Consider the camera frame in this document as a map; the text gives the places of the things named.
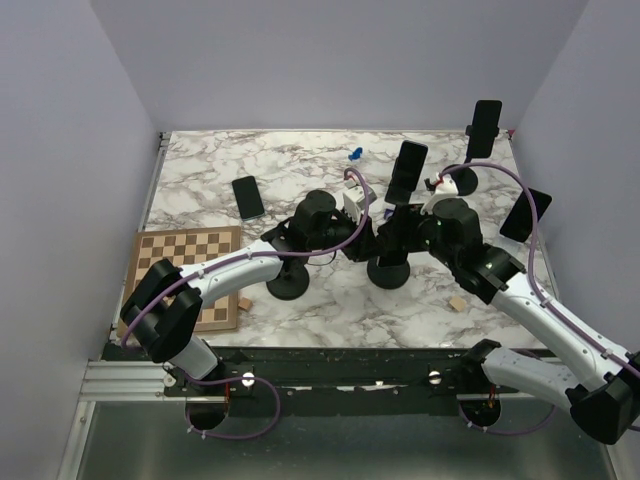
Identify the blue plastic piece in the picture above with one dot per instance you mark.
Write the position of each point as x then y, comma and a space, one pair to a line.
355, 154

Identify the small wooden block near chessboard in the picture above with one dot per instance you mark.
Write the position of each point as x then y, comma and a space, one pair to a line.
245, 304

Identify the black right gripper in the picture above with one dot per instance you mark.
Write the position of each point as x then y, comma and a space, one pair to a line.
406, 216

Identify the black smartphone on tall stand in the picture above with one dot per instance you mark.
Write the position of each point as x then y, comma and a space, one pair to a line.
484, 129

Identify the black folding phone stand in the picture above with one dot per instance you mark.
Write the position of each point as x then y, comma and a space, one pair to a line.
399, 191

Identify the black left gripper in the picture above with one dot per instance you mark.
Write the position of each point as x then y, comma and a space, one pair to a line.
366, 245

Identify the blue-edged smartphone on folding stand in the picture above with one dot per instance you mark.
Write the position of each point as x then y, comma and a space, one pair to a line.
408, 166

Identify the black smartphone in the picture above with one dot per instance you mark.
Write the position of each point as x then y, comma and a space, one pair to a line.
518, 224
484, 129
392, 258

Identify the tall black round phone stand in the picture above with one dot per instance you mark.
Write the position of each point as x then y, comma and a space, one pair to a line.
465, 179

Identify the black smartphone on silver stand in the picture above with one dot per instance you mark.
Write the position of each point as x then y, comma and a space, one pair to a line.
518, 224

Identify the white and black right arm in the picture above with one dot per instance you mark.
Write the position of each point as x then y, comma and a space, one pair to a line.
597, 382

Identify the small wooden block right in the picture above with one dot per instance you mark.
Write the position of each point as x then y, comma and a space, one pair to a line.
457, 303

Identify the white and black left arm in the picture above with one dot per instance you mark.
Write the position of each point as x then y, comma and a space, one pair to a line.
162, 311

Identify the teal smartphone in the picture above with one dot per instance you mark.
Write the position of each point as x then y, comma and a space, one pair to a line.
248, 198

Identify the black mounting rail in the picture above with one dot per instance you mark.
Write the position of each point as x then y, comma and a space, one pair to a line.
329, 382

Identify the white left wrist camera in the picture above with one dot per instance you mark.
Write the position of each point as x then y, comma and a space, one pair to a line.
353, 200

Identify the black round-base phone stand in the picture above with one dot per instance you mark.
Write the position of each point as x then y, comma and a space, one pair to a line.
291, 283

